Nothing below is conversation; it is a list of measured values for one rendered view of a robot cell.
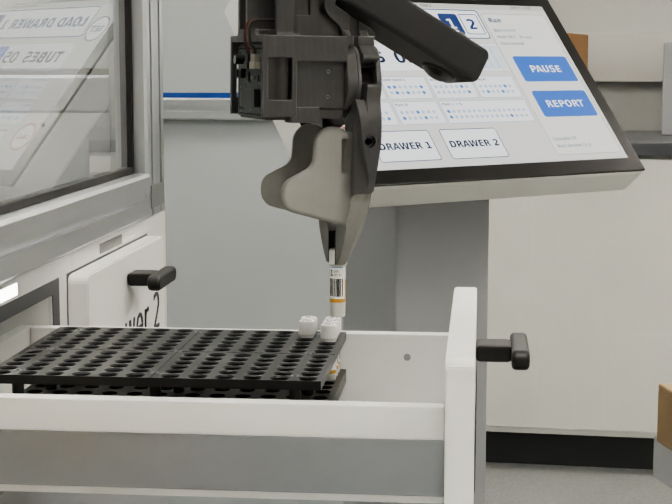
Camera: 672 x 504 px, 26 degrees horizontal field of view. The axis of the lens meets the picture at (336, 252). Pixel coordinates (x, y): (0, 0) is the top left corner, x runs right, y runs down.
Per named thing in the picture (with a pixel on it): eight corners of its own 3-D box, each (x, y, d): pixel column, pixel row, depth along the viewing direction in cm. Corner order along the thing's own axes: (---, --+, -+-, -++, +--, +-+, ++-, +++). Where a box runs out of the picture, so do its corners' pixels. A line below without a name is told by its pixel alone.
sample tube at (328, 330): (338, 383, 108) (338, 322, 107) (336, 387, 107) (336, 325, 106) (321, 383, 108) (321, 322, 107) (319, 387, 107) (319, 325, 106)
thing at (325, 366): (346, 339, 110) (346, 331, 110) (320, 390, 93) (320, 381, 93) (322, 338, 111) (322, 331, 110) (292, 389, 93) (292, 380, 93)
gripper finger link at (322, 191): (272, 267, 96) (271, 126, 95) (355, 263, 98) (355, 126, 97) (288, 271, 93) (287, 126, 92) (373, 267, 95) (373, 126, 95)
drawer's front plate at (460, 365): (475, 422, 116) (476, 285, 115) (472, 539, 87) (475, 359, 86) (453, 421, 116) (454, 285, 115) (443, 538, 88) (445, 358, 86)
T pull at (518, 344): (526, 350, 104) (526, 331, 104) (529, 372, 97) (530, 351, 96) (475, 349, 104) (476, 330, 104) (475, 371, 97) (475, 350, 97)
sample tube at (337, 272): (332, 317, 98) (332, 249, 97) (325, 315, 99) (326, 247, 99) (349, 317, 98) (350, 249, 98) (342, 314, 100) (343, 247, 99)
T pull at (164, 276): (177, 279, 138) (176, 265, 138) (159, 291, 131) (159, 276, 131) (139, 279, 139) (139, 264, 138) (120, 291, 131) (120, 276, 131)
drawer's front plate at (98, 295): (165, 340, 150) (163, 235, 149) (90, 405, 122) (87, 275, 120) (148, 340, 150) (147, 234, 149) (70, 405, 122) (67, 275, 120)
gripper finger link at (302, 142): (252, 256, 100) (255, 122, 98) (333, 253, 102) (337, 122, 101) (267, 264, 97) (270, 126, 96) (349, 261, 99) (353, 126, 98)
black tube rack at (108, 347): (346, 414, 111) (346, 330, 110) (320, 478, 94) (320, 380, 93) (62, 407, 113) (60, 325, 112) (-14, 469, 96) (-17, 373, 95)
